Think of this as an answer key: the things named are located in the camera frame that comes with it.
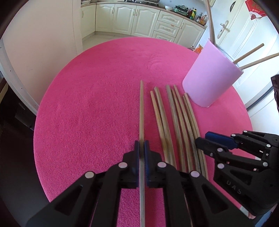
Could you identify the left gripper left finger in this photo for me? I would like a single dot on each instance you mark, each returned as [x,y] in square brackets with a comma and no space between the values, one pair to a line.
[93,199]

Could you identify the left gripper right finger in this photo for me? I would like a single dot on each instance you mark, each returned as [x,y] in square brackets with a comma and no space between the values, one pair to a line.
[189,198]

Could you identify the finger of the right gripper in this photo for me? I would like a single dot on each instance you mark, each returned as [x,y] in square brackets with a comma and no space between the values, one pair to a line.
[221,139]
[222,155]

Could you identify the wooden chopstick one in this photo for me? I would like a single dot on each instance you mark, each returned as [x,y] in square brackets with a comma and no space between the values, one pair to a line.
[141,157]

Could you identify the wooden chopstick nine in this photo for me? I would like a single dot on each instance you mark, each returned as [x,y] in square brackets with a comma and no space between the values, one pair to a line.
[195,122]

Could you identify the wooden chopstick ten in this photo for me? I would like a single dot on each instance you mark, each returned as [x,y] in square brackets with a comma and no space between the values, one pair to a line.
[211,26]

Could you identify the green kitchen appliance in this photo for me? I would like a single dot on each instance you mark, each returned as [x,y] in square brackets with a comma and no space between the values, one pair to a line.
[181,9]

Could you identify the cream lower kitchen cabinets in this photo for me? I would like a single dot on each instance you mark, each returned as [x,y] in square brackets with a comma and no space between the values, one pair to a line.
[132,19]

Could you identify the wooden chopstick seven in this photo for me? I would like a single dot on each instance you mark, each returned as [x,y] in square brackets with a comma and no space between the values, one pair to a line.
[189,131]

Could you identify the wooden chopstick six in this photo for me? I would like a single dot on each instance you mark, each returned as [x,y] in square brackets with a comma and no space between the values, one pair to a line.
[184,134]

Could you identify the wooden chopstick five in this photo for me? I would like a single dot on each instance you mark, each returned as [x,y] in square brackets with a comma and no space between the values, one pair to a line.
[179,142]

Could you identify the wooden chopstick three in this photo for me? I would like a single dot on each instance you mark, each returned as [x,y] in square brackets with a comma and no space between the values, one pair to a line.
[168,139]

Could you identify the pink cylindrical utensil holder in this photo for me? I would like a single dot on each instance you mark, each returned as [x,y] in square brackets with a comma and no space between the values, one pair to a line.
[211,75]

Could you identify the wooden chopstick two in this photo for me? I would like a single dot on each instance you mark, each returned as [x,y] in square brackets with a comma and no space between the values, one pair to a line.
[160,128]

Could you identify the wooden chopstick four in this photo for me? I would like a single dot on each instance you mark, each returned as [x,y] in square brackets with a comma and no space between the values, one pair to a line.
[248,53]

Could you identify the orange snack bag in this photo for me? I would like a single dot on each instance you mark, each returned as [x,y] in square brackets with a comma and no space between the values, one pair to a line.
[198,49]

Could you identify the condiment bottles on counter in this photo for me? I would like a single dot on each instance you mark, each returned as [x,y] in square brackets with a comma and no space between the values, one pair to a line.
[199,18]

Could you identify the red diamond door decoration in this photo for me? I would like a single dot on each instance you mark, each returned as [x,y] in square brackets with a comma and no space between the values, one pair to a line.
[255,11]

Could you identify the white open door leaf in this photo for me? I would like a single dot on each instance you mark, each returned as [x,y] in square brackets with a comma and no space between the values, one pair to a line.
[42,38]

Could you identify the white door with handle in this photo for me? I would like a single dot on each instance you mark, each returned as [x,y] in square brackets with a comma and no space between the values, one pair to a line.
[236,34]

